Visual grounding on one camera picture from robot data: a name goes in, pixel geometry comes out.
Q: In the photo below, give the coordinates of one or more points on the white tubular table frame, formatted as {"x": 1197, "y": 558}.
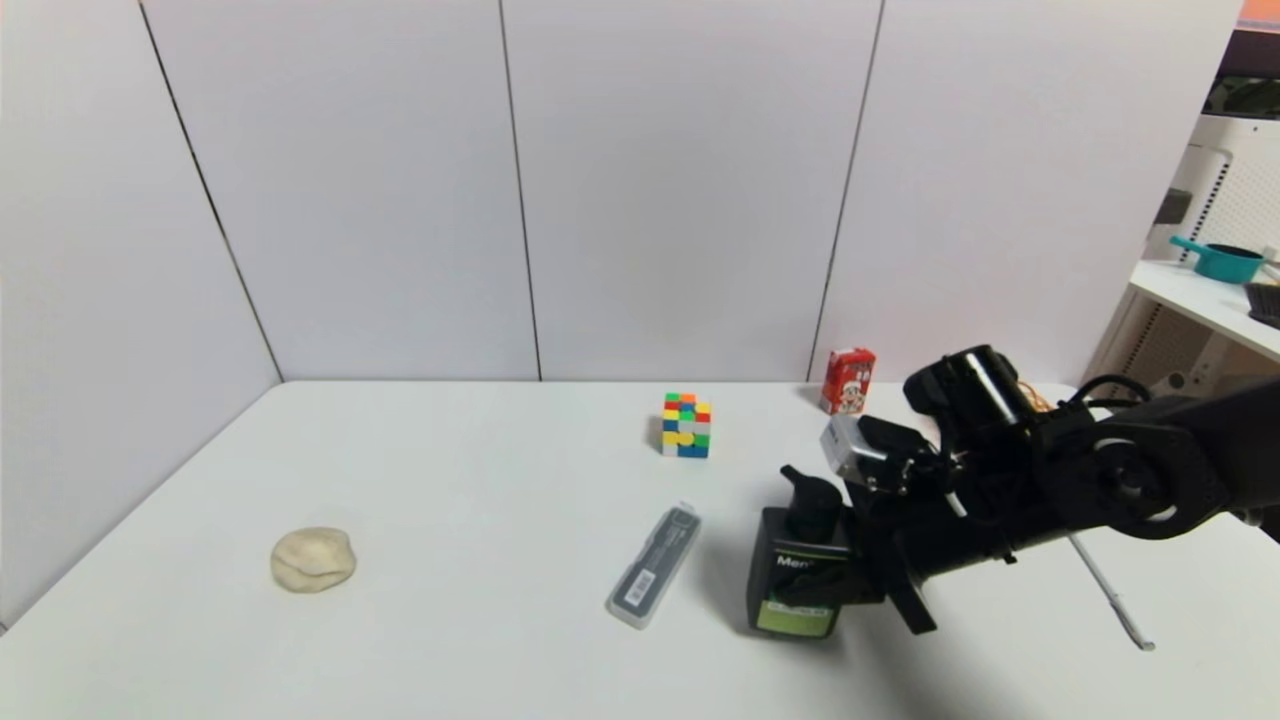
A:
{"x": 1195, "y": 375}

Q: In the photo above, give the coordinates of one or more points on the black green pump bottle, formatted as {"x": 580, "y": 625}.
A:
{"x": 790, "y": 615}

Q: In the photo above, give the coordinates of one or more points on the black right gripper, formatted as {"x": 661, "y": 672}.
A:
{"x": 893, "y": 578}

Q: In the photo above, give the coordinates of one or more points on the silver pen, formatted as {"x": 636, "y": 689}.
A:
{"x": 1115, "y": 600}

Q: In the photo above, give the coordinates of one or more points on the white pegboard panel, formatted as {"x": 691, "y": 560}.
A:
{"x": 1245, "y": 188}

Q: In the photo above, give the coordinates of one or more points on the red drink carton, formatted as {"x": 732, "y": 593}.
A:
{"x": 848, "y": 382}

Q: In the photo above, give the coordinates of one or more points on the white perforated side panel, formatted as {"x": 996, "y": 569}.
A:
{"x": 1130, "y": 340}

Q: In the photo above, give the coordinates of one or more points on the clear plastic tool case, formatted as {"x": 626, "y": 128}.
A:
{"x": 655, "y": 565}

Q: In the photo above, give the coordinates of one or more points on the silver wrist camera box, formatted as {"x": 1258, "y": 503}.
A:
{"x": 845, "y": 447}

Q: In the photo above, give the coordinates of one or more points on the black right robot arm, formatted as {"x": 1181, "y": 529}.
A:
{"x": 1150, "y": 470}

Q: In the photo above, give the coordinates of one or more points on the black item on side table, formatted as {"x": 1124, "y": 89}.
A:
{"x": 1266, "y": 303}

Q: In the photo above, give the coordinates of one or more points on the beige dough lump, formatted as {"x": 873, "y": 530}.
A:
{"x": 313, "y": 560}

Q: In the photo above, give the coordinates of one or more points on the small grey box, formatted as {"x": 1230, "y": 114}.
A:
{"x": 1172, "y": 206}

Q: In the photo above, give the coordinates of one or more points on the teal pot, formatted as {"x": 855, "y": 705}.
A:
{"x": 1224, "y": 264}

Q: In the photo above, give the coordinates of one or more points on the multicoloured puzzle cube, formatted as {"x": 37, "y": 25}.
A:
{"x": 686, "y": 425}

